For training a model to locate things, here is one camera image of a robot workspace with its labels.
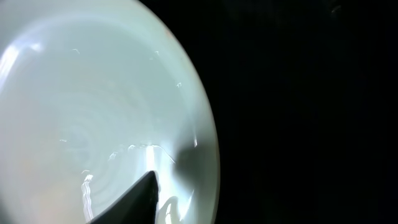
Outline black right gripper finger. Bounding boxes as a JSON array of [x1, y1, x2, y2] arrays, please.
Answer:
[[90, 170, 159, 224]]

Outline round black tray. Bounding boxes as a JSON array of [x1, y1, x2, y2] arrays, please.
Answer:
[[146, 0, 397, 223]]

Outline mint plate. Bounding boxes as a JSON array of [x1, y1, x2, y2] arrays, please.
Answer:
[[1, 0, 220, 223]]

